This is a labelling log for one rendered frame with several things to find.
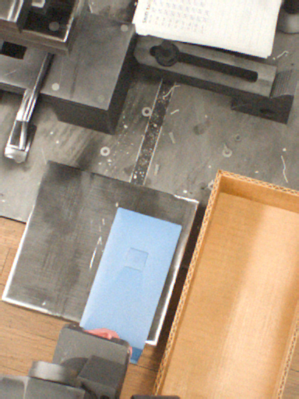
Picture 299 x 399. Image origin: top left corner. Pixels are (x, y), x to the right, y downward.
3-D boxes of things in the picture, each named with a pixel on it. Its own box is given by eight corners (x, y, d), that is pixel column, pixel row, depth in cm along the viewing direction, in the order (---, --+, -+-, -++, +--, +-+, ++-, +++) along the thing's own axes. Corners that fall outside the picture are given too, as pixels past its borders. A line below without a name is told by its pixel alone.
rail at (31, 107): (26, 128, 104) (22, 119, 102) (65, 15, 107) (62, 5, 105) (32, 129, 104) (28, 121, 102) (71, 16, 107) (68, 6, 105)
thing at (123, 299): (73, 346, 103) (69, 343, 100) (118, 208, 106) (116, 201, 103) (138, 366, 102) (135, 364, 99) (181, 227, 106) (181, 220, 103)
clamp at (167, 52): (135, 86, 112) (129, 51, 102) (143, 59, 113) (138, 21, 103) (264, 121, 110) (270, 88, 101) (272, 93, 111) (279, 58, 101)
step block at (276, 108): (230, 109, 111) (233, 79, 102) (237, 85, 111) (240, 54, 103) (286, 125, 110) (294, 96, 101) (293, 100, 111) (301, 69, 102)
